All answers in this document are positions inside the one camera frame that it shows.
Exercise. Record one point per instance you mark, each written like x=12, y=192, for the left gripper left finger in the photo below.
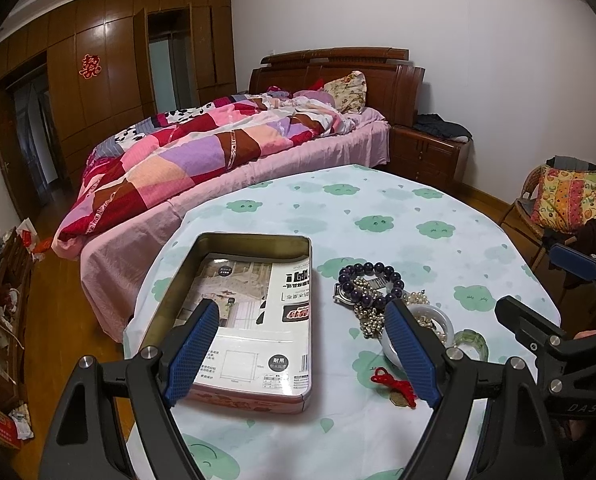
x=85, y=440

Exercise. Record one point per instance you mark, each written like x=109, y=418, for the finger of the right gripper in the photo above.
x=574, y=262
x=532, y=330

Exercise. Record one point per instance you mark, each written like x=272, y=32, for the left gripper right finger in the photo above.
x=516, y=439

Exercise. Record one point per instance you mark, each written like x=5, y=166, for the green jade bangle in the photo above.
x=473, y=344

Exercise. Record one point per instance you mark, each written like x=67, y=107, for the white jade bangle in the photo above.
x=427, y=316

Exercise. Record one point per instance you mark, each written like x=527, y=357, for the red knot cord charm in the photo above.
x=401, y=392

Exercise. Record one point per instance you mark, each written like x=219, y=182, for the silver wristwatch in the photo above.
x=356, y=294

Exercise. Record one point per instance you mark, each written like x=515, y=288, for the pink metal tin box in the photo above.
x=248, y=245

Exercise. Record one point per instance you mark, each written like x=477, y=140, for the person's hand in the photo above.
x=585, y=334

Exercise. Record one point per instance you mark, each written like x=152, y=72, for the colourful patterned cushion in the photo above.
x=566, y=199

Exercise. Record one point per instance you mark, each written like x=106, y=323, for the wicker chair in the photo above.
x=523, y=206

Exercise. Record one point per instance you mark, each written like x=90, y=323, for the pink bed sheet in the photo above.
x=113, y=265

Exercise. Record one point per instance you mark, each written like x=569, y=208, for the wooden nightstand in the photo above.
x=426, y=159

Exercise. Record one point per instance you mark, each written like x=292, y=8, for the cloud pattern tablecloth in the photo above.
x=459, y=258

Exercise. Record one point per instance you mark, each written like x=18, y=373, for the wooden tv cabinet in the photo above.
x=15, y=276

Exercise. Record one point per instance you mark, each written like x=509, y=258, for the dark clothes pile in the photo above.
x=434, y=125

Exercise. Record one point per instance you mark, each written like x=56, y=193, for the wooden bed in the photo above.
x=393, y=80

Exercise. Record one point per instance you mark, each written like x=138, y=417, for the patchwork quilt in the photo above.
x=174, y=158

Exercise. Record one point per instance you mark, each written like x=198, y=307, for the floral pillow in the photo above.
x=348, y=92

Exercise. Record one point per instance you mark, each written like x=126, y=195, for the red double happiness decoration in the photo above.
x=90, y=66

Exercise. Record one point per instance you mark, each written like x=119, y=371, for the wooden wardrobe wall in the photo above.
x=85, y=112

